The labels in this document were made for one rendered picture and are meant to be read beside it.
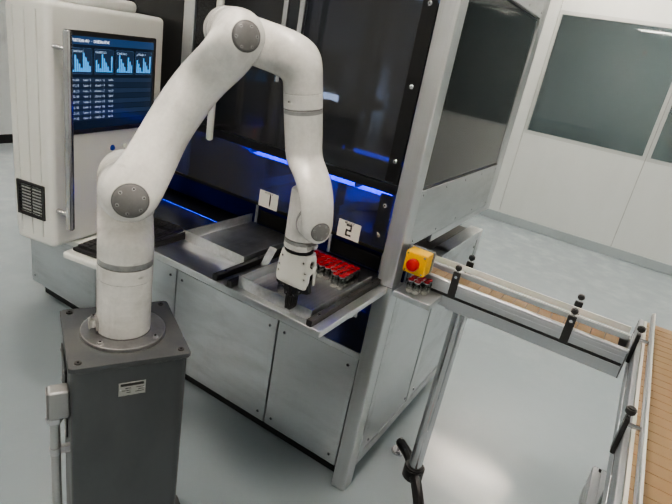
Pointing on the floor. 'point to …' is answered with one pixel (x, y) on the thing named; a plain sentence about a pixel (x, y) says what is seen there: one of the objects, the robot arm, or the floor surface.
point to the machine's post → (401, 227)
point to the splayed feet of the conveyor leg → (410, 470)
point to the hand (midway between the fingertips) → (291, 300)
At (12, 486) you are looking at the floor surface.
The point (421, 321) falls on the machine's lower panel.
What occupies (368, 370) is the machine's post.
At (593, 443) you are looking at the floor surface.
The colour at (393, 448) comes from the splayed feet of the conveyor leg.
